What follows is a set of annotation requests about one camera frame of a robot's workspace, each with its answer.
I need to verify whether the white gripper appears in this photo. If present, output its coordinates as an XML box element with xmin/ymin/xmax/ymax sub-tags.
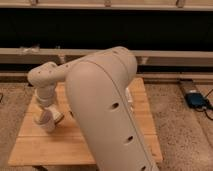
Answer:
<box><xmin>33</xmin><ymin>101</ymin><xmax>65</xmax><ymax>125</ymax></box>

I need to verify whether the white ceramic cup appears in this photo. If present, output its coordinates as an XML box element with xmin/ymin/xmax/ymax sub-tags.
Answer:
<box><xmin>36</xmin><ymin>110</ymin><xmax>55</xmax><ymax>133</ymax></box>

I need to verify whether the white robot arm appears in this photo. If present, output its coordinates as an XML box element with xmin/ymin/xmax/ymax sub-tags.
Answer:
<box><xmin>28</xmin><ymin>46</ymin><xmax>159</xmax><ymax>171</ymax></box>

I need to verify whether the wooden slatted table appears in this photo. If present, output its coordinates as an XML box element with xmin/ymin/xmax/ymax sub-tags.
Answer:
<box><xmin>8</xmin><ymin>78</ymin><xmax>163</xmax><ymax>166</ymax></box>

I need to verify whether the grey metal rail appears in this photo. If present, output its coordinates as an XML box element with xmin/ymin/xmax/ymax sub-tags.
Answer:
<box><xmin>0</xmin><ymin>48</ymin><xmax>213</xmax><ymax>67</ymax></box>

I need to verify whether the blue device with cable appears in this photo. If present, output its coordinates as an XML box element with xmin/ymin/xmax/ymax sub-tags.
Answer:
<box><xmin>184</xmin><ymin>89</ymin><xmax>213</xmax><ymax>121</ymax></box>

